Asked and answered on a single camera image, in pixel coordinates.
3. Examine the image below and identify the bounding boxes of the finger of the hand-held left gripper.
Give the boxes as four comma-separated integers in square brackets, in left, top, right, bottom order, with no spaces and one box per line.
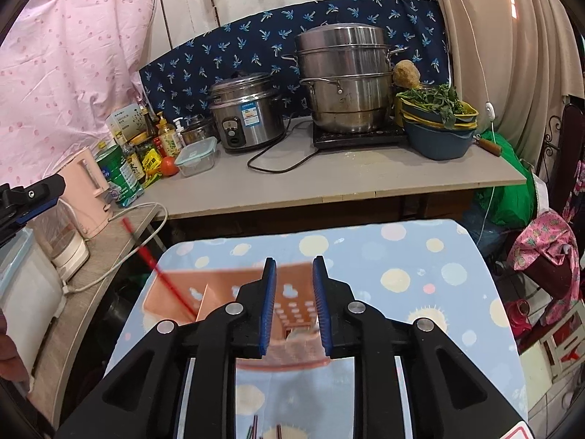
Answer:
[0,174,67,239]

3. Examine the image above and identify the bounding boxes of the black induction cooker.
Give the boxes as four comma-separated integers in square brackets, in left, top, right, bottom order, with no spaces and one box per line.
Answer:
[313,120,410,150]

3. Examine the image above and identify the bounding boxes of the soap pump bottle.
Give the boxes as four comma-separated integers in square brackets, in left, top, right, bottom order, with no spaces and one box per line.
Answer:
[167,118,186,158]

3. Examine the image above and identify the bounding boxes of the pink dotted cloth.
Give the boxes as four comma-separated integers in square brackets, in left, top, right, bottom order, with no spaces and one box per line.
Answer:
[0,0,162,186]

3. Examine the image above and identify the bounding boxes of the navy palm print cloth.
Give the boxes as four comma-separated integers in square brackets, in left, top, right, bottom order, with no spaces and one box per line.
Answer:
[138,0,452,125]

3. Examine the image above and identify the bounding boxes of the wooden tool handle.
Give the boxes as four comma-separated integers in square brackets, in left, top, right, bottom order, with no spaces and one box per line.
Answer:
[474,134,504,159]

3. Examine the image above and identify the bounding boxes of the yellow snack packet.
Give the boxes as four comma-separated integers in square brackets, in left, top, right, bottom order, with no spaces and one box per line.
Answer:
[141,148,164,189]

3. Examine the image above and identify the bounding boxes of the small steel pot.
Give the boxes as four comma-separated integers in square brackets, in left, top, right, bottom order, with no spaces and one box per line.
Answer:
[180,116,218,147]

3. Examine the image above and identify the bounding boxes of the steel rice cooker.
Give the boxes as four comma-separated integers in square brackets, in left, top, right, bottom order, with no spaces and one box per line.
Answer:
[208,72,288,151]

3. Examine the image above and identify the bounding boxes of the clear food container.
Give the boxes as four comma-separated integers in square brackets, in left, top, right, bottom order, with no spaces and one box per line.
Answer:
[175,137,218,177]

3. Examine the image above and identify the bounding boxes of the white carton box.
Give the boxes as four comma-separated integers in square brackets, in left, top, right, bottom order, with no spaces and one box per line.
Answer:
[106,104,148,146]

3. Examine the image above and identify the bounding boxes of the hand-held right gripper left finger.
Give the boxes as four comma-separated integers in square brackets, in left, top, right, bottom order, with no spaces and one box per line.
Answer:
[52,257,279,439]

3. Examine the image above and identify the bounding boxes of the pink electric kettle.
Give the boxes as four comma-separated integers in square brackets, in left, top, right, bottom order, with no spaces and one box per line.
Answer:
[58,146,116,239]

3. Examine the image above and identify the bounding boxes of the black power cable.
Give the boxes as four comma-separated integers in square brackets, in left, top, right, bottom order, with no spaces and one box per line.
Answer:
[247,115,321,175]

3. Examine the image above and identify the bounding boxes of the curved wooden side counter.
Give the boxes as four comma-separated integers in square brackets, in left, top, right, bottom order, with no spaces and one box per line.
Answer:
[26,203,168,427]

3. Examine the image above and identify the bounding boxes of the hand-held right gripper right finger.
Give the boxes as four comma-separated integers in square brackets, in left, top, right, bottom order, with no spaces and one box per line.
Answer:
[312,255,533,439]

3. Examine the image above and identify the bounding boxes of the white storage box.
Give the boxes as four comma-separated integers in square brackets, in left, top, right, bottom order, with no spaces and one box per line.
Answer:
[0,226,65,393]

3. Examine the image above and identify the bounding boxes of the leafy green vegetables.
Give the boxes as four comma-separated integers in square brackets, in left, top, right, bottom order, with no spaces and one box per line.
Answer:
[396,82,463,130]

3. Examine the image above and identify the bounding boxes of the steel steamer pot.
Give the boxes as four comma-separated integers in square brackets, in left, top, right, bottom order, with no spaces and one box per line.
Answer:
[280,23,410,133]

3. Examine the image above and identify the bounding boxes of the beige curtain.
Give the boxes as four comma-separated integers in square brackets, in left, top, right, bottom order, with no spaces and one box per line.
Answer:
[381,0,583,172]

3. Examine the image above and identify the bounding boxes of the red chopstick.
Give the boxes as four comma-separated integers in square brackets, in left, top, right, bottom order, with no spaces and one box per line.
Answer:
[121,218,198,320]

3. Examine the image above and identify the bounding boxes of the dark glass bottle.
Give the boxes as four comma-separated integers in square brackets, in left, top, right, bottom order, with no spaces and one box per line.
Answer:
[144,106,161,139]

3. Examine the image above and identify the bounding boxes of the green tin can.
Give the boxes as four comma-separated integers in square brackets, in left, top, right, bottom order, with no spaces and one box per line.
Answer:
[95,143,143,207]

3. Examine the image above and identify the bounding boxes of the person's left forearm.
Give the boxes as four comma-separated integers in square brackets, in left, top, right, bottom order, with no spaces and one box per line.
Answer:
[0,306,30,391]

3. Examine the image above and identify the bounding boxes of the white power cable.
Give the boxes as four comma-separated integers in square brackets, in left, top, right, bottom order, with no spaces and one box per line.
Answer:
[63,201,170,294]

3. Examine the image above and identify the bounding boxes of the white cable with switch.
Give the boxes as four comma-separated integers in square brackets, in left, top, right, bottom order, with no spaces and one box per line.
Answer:
[445,0,500,250]

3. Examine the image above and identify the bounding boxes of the pink printed bag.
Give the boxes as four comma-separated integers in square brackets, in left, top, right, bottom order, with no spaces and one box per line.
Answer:
[506,209,582,314]

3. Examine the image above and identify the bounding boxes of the brown loofah sponge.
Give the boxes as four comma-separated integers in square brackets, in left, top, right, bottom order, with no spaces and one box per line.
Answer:
[392,60,422,89]

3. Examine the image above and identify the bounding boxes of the blue bowl with vegetables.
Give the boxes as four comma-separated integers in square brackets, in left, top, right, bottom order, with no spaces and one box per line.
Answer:
[395,95,480,161]

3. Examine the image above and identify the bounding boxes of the white blender appliance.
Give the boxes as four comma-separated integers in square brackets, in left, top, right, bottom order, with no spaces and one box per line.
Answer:
[31,200,91,283]

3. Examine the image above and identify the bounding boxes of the beige kitchen counter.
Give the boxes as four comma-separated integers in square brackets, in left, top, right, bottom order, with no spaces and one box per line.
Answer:
[136,114,529,220]

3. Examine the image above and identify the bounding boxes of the green plastic bag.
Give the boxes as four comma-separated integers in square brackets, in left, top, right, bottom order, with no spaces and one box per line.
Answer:
[472,129,539,228]

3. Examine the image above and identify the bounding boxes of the pink perforated utensil holder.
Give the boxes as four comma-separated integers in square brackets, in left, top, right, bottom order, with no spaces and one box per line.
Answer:
[143,260,330,373]

